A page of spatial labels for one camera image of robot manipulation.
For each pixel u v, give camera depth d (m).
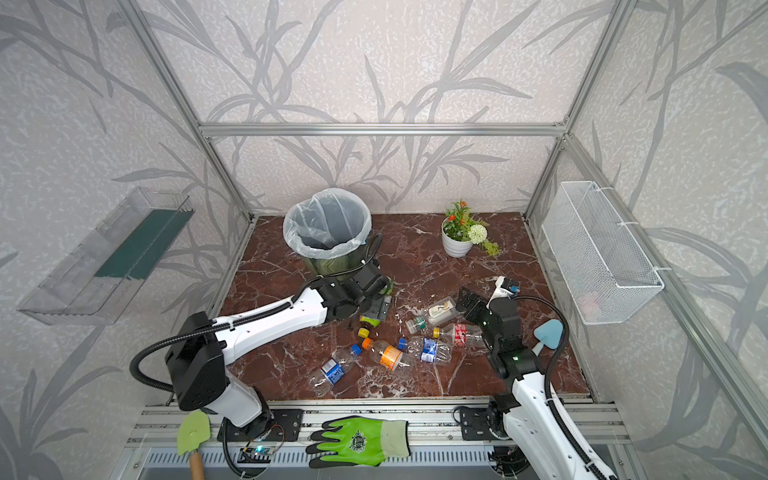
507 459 0.74
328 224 0.97
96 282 0.64
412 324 0.87
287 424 0.74
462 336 0.84
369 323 0.87
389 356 0.80
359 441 0.71
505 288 0.69
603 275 0.62
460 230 0.99
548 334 0.89
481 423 0.74
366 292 0.63
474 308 0.72
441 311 0.89
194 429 0.74
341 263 0.83
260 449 0.71
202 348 0.48
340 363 0.79
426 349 0.83
